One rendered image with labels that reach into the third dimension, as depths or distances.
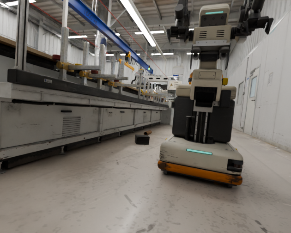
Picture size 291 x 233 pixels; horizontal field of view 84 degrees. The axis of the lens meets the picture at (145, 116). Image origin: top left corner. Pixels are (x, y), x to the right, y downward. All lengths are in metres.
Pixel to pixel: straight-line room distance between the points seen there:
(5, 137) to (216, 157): 1.53
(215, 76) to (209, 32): 0.34
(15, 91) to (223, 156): 1.43
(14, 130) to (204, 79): 1.50
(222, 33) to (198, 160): 0.98
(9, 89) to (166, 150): 1.12
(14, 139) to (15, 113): 0.19
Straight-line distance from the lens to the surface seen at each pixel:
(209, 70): 1.40
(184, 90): 1.63
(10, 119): 1.52
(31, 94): 1.31
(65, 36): 1.51
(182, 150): 1.32
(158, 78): 6.42
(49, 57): 1.59
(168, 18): 9.11
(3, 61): 1.45
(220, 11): 1.49
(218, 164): 1.35
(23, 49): 1.27
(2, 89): 1.31
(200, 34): 1.48
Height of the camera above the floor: 0.54
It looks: 3 degrees down
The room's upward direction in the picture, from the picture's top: 5 degrees clockwise
